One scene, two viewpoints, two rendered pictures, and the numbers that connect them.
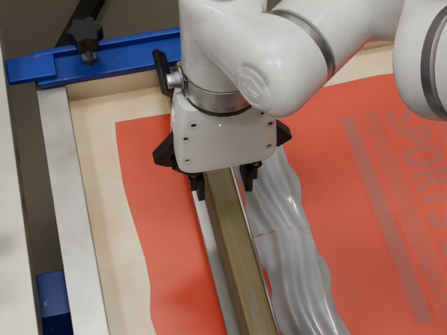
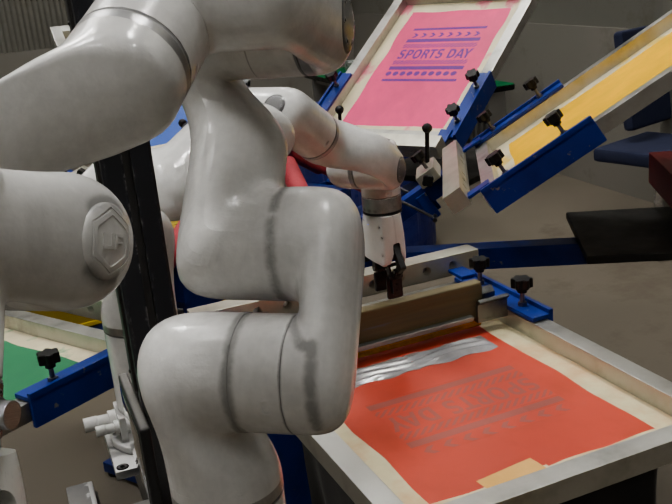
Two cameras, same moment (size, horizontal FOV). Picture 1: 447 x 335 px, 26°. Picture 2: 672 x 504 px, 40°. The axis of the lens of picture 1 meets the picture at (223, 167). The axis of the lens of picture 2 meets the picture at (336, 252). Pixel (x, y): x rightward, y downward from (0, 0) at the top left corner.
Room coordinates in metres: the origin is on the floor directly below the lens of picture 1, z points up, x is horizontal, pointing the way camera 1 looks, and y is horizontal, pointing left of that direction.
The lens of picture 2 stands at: (0.22, -1.66, 1.71)
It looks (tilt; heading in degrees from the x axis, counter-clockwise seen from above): 18 degrees down; 81
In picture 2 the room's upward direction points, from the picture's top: 5 degrees counter-clockwise
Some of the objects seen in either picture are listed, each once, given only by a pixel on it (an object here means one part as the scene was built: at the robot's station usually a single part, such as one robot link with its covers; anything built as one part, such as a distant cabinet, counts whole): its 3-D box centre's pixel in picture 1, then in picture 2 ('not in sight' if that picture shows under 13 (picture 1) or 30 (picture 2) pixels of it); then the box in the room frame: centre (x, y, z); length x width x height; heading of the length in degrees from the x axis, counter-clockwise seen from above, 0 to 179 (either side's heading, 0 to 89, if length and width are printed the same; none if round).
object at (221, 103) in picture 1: (215, 73); (380, 200); (0.58, 0.01, 1.26); 0.09 x 0.07 x 0.03; 103
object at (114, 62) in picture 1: (151, 63); (501, 305); (0.85, 0.09, 0.98); 0.30 x 0.05 x 0.07; 103
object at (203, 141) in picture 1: (222, 113); (384, 232); (0.58, 0.00, 1.20); 0.10 x 0.08 x 0.11; 103
